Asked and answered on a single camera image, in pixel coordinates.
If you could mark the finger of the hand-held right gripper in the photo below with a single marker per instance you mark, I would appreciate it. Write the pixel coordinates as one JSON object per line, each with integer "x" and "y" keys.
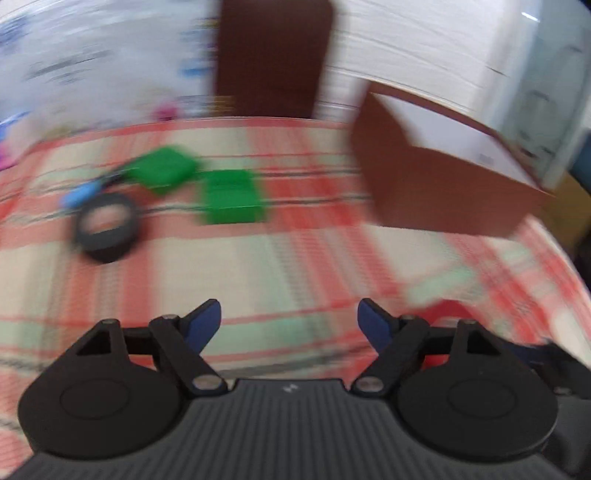
{"x": 531, "y": 353}

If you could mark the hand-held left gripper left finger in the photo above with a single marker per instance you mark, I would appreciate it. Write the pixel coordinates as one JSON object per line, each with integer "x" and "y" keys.
{"x": 205, "y": 323}

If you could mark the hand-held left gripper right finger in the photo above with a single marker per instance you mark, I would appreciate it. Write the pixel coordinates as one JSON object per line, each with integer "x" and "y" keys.
{"x": 375, "y": 325}

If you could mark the red plaid tablecloth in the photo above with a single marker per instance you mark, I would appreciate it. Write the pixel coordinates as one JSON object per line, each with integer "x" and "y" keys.
{"x": 258, "y": 258}

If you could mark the green rectangular block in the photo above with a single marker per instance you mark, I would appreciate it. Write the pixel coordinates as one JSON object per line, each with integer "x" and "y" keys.
{"x": 162, "y": 169}
{"x": 231, "y": 196}

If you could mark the black tape roll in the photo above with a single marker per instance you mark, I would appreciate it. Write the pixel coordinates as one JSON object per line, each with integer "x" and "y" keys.
{"x": 107, "y": 227}

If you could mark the brown cardboard box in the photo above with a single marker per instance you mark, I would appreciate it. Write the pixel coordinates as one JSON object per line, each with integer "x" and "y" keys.
{"x": 443, "y": 170}

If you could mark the blue and black pen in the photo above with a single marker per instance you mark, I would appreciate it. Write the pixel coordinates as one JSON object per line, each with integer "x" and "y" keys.
{"x": 87, "y": 190}

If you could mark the brown wooden chair back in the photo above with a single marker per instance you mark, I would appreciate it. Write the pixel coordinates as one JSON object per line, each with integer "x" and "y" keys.
{"x": 273, "y": 57}

